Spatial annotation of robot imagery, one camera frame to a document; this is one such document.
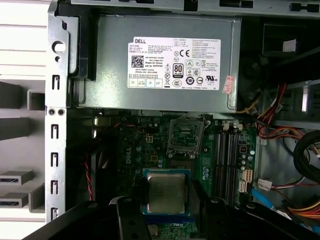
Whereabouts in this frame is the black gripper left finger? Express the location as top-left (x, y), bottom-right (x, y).
top-left (22, 184), bottom-right (148, 240)

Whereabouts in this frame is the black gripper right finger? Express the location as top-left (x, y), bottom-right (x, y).
top-left (189, 180), bottom-right (313, 240)

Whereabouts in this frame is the CPU with silver top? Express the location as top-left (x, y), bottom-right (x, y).
top-left (142, 168), bottom-right (192, 216)

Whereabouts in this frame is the metal socket cover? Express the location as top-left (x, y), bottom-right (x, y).
top-left (167, 116), bottom-right (205, 160)

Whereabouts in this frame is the long blue expansion slot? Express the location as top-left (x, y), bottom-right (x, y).
top-left (142, 213), bottom-right (199, 225)

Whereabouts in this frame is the black RAM slot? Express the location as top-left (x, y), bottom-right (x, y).
top-left (220, 124), bottom-right (229, 203)
top-left (226, 124), bottom-right (235, 204)
top-left (232, 124), bottom-right (240, 205)
top-left (214, 124), bottom-right (223, 202)

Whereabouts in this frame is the green motherboard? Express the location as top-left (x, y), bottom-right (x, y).
top-left (94, 114), bottom-right (258, 240)

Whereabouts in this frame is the grey parts rack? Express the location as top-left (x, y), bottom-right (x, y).
top-left (0, 79), bottom-right (48, 216)

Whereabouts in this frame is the black open PC case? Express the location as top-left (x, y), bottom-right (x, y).
top-left (46, 0), bottom-right (320, 240)

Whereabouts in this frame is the grey drive cage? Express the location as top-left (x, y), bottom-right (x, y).
top-left (272, 79), bottom-right (320, 128)

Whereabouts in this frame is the grey power supply unit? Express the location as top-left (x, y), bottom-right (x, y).
top-left (78, 14), bottom-right (242, 113)

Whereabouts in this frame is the thin blue wire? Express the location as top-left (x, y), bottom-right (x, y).
top-left (251, 187), bottom-right (313, 232)

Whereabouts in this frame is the red black twisted wire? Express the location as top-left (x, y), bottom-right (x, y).
top-left (84, 151), bottom-right (97, 202)

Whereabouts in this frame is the power wire bundle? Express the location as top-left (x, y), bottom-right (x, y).
top-left (234, 82), bottom-right (320, 226)

